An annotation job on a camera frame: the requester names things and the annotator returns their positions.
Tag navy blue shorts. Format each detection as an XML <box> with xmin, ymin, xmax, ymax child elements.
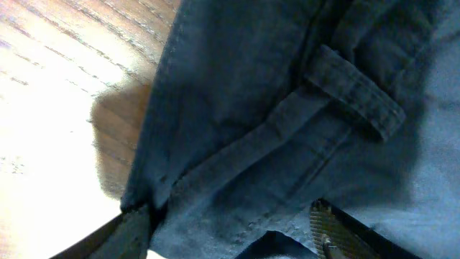
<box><xmin>121</xmin><ymin>0</ymin><xmax>459</xmax><ymax>258</ymax></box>

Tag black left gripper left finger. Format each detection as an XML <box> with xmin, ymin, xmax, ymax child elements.
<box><xmin>51</xmin><ymin>205</ymin><xmax>151</xmax><ymax>259</ymax></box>

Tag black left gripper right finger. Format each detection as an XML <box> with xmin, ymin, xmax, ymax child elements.
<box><xmin>310</xmin><ymin>199</ymin><xmax>420</xmax><ymax>259</ymax></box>

